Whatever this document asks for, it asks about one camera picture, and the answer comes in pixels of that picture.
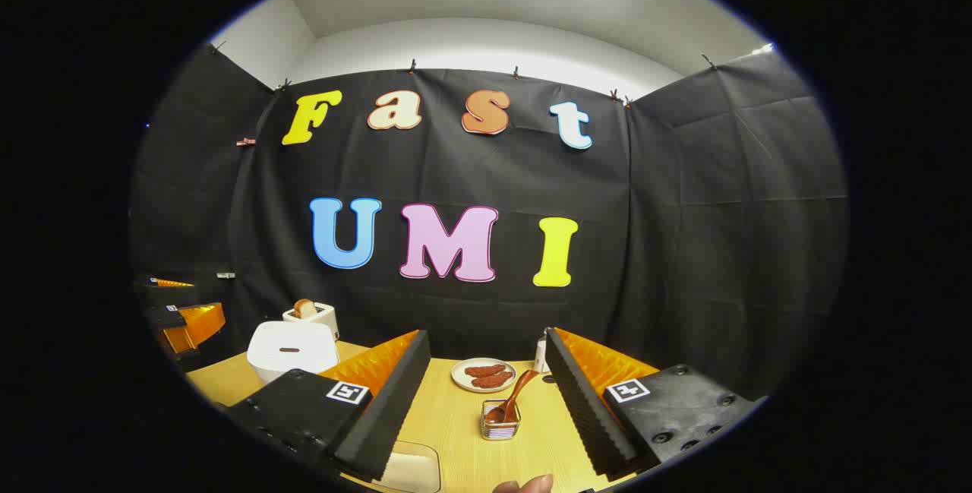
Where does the white toaster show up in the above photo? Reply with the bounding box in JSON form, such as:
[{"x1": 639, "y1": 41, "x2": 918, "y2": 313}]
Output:
[{"x1": 282, "y1": 302, "x2": 339, "y2": 342}]

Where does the white rice cooker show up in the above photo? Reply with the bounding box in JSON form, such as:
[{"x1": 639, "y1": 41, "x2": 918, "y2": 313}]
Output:
[{"x1": 247, "y1": 321, "x2": 340, "y2": 384}]

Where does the clear container of rice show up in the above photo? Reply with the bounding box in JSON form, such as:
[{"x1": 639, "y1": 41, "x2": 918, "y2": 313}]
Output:
[{"x1": 380, "y1": 441, "x2": 441, "y2": 493}]

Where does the black backdrop cloth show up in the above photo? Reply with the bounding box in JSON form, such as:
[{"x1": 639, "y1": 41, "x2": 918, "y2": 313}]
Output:
[{"x1": 129, "y1": 45, "x2": 847, "y2": 403}]

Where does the white round plate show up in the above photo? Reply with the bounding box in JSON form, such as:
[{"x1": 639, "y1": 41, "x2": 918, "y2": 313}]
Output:
[{"x1": 451, "y1": 358, "x2": 517, "y2": 393}]

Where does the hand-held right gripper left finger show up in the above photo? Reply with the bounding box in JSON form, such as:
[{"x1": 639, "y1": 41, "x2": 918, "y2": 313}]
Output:
[{"x1": 228, "y1": 330, "x2": 432, "y2": 482}]

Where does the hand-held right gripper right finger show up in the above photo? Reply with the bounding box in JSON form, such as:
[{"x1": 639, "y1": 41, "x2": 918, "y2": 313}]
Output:
[{"x1": 544, "y1": 327, "x2": 760, "y2": 479}]

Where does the wire chopstick holder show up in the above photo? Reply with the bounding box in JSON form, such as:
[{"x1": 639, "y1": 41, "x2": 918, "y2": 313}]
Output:
[{"x1": 481, "y1": 400, "x2": 522, "y2": 441}]

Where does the brown wooden spoon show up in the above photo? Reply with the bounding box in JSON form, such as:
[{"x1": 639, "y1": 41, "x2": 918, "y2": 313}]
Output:
[{"x1": 486, "y1": 369, "x2": 540, "y2": 424}]

